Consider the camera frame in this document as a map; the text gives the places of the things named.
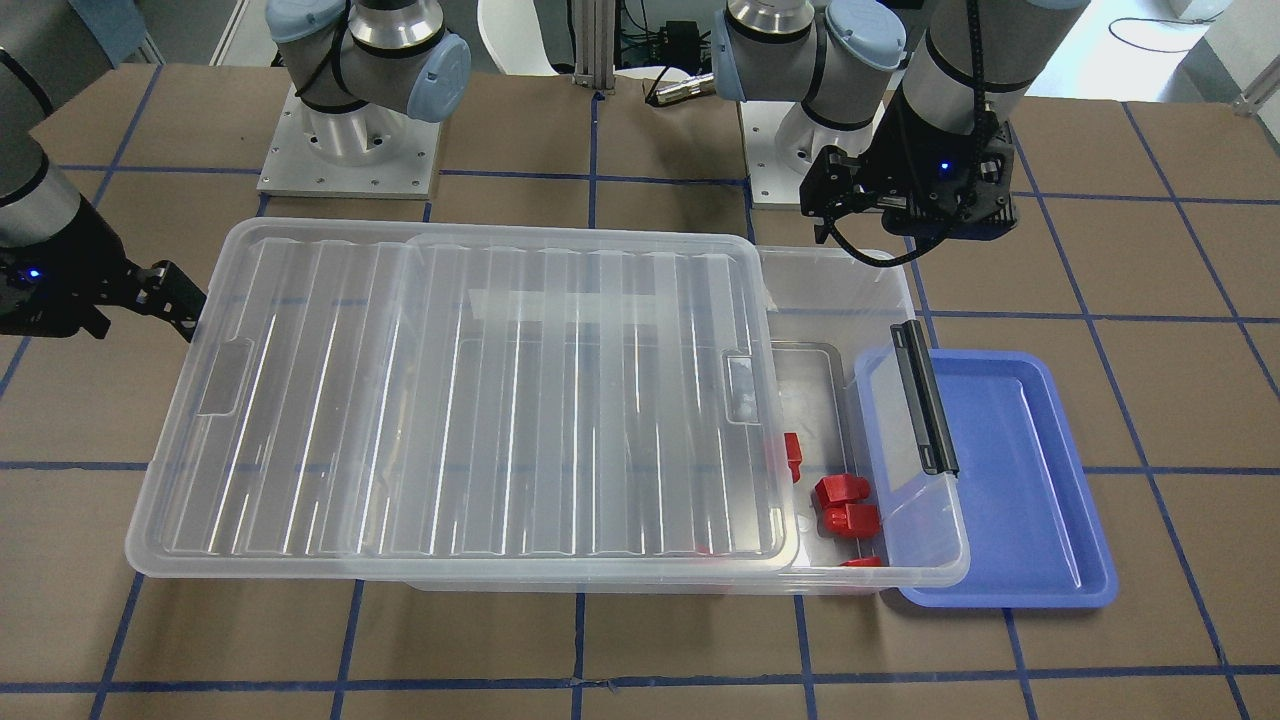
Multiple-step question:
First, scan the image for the clear plastic storage box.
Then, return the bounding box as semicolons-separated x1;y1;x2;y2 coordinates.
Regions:
413;245;970;594

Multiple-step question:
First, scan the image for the blue plastic tray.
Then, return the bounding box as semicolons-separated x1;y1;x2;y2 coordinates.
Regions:
904;348;1119;610

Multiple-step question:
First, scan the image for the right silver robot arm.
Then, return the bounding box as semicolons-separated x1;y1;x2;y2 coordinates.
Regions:
1;1;471;340

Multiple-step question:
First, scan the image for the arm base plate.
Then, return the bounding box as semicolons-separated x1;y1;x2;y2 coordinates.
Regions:
739;100;901;211
257;87;443;200

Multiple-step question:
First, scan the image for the red toy block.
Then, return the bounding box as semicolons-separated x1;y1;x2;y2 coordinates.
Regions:
783;432;804;486

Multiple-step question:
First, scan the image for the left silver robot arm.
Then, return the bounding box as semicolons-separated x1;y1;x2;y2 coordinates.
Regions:
710;1;1087;259

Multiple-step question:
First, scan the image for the clear plastic box lid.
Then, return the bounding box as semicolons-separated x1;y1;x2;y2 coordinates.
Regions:
125;218;799;583

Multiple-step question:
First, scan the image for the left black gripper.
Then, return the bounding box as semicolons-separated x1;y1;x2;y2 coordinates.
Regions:
800;90;1019;245

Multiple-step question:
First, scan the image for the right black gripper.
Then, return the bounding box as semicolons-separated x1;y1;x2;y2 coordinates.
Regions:
1;200;206;343

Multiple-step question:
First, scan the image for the aluminium frame post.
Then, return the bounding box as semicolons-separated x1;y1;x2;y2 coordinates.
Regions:
570;0;617;95

